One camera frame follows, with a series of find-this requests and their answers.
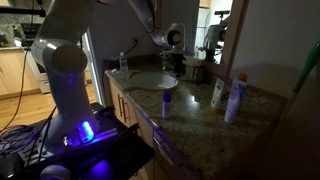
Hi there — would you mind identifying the white tube yellow cap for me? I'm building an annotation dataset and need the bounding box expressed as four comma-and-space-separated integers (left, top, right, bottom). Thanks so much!
211, 78, 225, 113

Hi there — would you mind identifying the white bottle purple cap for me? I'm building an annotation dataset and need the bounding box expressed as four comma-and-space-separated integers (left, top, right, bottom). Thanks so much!
162, 92, 172, 119

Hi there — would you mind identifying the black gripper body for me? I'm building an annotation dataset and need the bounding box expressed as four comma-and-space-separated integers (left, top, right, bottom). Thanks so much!
172, 46, 186, 78

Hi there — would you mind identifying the wood framed wall mirror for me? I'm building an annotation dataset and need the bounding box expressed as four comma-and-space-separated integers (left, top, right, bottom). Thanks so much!
155, 0, 247, 78

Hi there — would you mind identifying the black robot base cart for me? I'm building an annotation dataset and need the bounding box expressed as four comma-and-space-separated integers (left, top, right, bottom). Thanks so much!
0, 103, 155, 180

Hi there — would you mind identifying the clear plastic water bottle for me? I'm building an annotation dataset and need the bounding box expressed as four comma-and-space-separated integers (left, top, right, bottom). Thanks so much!
119, 52, 128, 73

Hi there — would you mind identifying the green soap dispenser bottle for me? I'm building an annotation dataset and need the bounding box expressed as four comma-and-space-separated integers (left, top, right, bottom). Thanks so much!
160, 51, 171, 70

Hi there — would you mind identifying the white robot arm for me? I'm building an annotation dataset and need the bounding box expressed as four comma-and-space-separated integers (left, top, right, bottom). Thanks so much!
31, 0, 100, 153

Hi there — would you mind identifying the bundle of floor cables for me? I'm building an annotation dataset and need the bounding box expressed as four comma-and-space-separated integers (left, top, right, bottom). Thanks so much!
0, 124, 40, 157

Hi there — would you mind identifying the green broom handle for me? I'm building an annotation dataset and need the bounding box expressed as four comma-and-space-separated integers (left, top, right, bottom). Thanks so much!
286, 39, 320, 111

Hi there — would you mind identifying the white oval sink basin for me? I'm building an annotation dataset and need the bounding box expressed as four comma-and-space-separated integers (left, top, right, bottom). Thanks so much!
130, 72, 178, 90

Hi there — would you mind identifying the metal toothbrush holder cup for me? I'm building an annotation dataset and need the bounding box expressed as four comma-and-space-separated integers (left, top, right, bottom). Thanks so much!
192, 65, 205, 83

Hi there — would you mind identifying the wooden vanity cabinet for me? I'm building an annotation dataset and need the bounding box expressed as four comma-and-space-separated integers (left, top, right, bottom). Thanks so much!
109, 81, 199, 180

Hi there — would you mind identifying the white bottle orange cap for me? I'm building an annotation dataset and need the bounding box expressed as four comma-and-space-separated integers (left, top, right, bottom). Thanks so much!
224, 73, 247, 124

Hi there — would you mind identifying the black power cable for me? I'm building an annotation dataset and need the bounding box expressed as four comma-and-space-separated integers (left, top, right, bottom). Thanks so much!
101, 38, 140, 78

